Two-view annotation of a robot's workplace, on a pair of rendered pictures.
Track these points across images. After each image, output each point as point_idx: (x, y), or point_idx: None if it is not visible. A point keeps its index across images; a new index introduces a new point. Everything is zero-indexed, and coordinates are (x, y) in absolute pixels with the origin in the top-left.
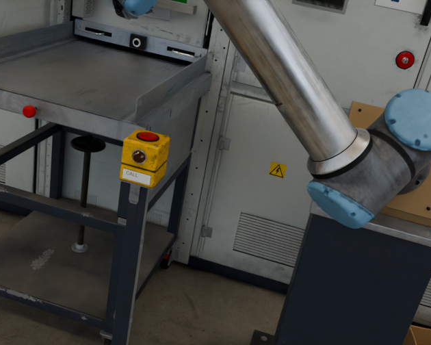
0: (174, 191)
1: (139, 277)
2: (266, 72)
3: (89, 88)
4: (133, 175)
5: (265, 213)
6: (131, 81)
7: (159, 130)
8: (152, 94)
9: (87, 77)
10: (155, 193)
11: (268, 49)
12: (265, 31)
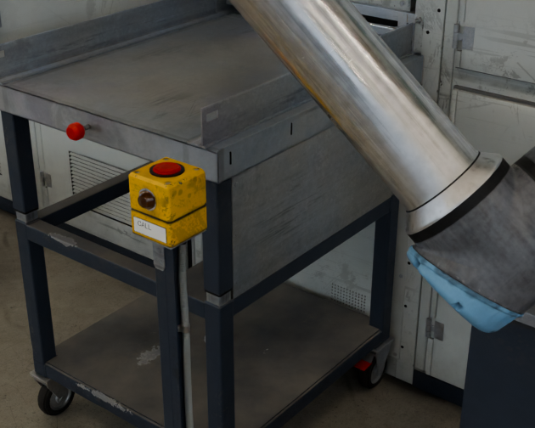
0: (374, 256)
1: (290, 394)
2: (293, 66)
3: (180, 92)
4: (145, 228)
5: None
6: (261, 77)
7: (262, 156)
8: (246, 99)
9: (193, 75)
10: (292, 257)
11: (285, 31)
12: (275, 2)
